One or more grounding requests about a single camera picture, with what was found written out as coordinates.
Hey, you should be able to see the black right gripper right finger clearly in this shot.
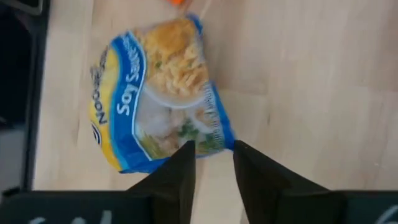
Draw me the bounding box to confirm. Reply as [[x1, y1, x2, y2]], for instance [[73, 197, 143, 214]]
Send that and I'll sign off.
[[233, 140, 346, 224]]

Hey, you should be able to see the blue Maruchan noodle packet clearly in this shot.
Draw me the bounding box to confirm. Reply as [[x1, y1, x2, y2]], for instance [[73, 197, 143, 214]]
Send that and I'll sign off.
[[88, 14, 236, 174]]

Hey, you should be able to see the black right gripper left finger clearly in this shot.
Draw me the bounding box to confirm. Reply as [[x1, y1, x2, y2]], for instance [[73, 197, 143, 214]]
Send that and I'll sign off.
[[127, 140, 197, 224]]

